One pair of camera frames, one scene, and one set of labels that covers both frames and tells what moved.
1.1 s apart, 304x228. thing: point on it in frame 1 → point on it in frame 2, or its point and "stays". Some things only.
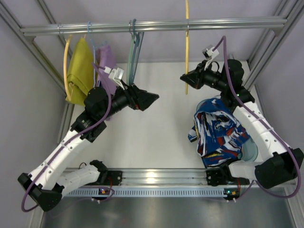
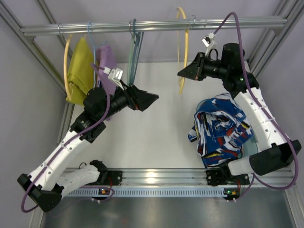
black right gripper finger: [193, 78] → [192, 71]
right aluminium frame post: [291, 10] stays
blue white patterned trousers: [218, 137] stays
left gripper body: [132, 97] stays
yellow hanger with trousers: [186, 46] → [181, 82]
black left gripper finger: [144, 99] stays
